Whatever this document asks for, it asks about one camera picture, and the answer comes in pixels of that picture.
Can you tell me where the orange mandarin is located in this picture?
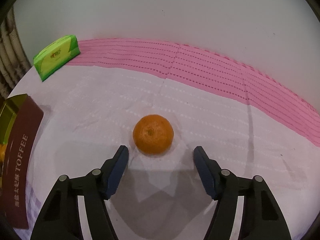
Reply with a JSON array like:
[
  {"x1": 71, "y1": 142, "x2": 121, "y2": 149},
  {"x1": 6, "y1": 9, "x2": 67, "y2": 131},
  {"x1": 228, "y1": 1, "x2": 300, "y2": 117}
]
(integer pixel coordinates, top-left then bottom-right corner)
[{"x1": 132, "y1": 114, "x2": 174, "y2": 154}]

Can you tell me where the yellow-orange mandarin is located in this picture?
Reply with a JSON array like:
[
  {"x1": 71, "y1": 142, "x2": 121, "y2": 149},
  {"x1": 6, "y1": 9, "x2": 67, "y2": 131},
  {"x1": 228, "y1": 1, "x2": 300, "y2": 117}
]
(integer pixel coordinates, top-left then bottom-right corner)
[{"x1": 0, "y1": 144, "x2": 7, "y2": 163}]

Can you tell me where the pink purple checked tablecloth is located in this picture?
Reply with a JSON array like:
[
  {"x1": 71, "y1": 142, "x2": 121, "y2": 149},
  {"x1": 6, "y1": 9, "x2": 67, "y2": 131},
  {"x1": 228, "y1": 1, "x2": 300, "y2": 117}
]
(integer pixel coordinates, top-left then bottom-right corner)
[{"x1": 12, "y1": 38, "x2": 319, "y2": 239}]

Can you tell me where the gold rectangular tin tray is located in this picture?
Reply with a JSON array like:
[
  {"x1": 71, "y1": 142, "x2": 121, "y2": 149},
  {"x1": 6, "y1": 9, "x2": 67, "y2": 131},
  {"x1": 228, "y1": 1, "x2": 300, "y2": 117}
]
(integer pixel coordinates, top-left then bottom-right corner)
[{"x1": 1, "y1": 94, "x2": 44, "y2": 229}]

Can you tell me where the green tissue box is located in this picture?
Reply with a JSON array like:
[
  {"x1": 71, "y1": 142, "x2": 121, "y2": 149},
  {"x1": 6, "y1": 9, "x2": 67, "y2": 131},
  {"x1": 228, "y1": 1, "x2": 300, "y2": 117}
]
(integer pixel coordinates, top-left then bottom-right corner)
[{"x1": 33, "y1": 35, "x2": 80, "y2": 81}]

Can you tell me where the beige pleated curtain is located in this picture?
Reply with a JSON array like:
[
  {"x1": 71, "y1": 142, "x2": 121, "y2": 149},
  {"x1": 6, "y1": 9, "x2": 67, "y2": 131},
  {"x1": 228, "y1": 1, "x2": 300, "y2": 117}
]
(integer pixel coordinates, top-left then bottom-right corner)
[{"x1": 0, "y1": 9, "x2": 31, "y2": 100}]

